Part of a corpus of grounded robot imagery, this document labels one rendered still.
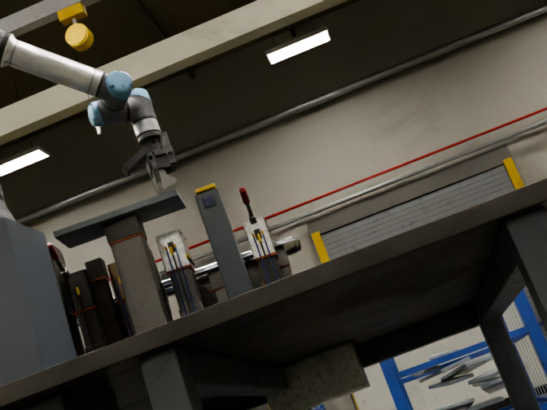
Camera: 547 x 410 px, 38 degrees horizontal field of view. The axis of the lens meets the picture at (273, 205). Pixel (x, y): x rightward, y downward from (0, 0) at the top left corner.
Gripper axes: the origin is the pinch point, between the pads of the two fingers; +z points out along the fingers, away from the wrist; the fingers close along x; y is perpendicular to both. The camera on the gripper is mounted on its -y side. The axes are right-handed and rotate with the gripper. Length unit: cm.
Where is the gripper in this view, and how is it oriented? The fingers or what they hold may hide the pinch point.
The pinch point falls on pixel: (161, 198)
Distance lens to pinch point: 234.3
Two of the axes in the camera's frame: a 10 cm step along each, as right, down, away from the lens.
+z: 3.2, 9.0, -2.8
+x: -1.7, 3.5, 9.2
